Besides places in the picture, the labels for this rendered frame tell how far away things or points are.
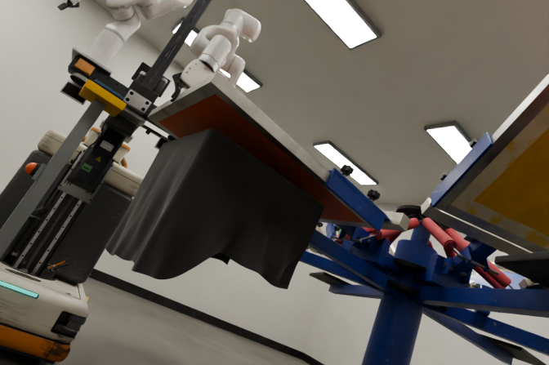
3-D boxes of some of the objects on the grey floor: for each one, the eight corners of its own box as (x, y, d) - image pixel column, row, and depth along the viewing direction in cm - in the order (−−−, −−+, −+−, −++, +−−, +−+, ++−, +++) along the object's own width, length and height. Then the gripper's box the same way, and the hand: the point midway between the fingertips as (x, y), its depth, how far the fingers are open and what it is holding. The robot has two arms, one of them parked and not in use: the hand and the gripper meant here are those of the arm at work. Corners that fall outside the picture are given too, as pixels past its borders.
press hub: (353, 543, 124) (444, 196, 171) (283, 469, 157) (376, 194, 204) (415, 545, 143) (481, 232, 190) (341, 479, 175) (413, 225, 222)
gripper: (191, 45, 120) (160, 86, 113) (229, 78, 127) (202, 118, 120) (183, 51, 126) (153, 91, 119) (219, 83, 133) (193, 122, 126)
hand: (180, 100), depth 120 cm, fingers closed on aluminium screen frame, 4 cm apart
